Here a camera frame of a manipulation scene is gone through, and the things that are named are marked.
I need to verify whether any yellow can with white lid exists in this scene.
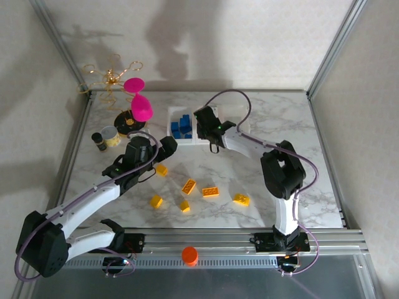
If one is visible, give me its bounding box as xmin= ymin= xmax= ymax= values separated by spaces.
xmin=101 ymin=125 xmax=122 ymax=149

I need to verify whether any small black bottle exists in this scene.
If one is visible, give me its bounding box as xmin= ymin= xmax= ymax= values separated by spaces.
xmin=91 ymin=132 xmax=108 ymax=153

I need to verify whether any pink wine glass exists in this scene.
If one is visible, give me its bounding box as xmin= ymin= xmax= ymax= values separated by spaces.
xmin=123 ymin=77 xmax=154 ymax=123

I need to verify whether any orange plastic cylinder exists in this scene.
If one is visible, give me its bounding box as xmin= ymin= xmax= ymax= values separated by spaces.
xmin=181 ymin=246 xmax=200 ymax=268

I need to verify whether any small circuit board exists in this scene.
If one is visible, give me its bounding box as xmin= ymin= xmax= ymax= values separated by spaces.
xmin=278 ymin=254 xmax=302 ymax=270
xmin=102 ymin=257 xmax=132 ymax=269

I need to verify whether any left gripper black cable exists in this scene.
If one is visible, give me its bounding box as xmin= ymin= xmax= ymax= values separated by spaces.
xmin=136 ymin=169 xmax=156 ymax=184

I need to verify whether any gold wire glass rack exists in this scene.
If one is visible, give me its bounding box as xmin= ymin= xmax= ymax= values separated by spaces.
xmin=76 ymin=54 xmax=148 ymax=139

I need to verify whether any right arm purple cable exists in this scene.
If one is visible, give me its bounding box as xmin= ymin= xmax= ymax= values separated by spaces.
xmin=206 ymin=89 xmax=320 ymax=277

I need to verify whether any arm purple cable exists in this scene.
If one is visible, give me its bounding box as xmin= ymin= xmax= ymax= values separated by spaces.
xmin=206 ymin=89 xmax=320 ymax=277
xmin=14 ymin=130 xmax=161 ymax=282

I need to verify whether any aluminium extrusion frame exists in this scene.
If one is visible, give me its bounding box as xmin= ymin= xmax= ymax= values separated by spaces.
xmin=12 ymin=0 xmax=386 ymax=299

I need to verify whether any grey perforated cable duct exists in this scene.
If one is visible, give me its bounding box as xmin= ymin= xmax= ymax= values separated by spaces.
xmin=62 ymin=255 xmax=281 ymax=270

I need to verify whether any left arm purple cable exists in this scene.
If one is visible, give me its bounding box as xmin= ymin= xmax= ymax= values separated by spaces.
xmin=14 ymin=130 xmax=161 ymax=282

